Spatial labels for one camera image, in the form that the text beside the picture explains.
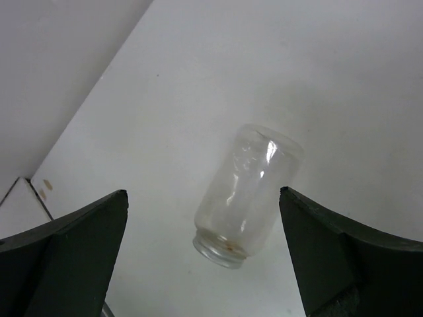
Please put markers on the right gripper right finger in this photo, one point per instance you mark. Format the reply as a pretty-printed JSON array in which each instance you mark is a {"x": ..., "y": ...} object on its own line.
[{"x": 345, "y": 268}]

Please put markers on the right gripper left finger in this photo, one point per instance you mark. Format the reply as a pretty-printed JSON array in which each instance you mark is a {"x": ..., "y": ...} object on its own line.
[{"x": 64, "y": 267}]

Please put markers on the clear jar with silver lid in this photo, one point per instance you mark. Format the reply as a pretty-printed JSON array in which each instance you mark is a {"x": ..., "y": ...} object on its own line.
[{"x": 240, "y": 206}]

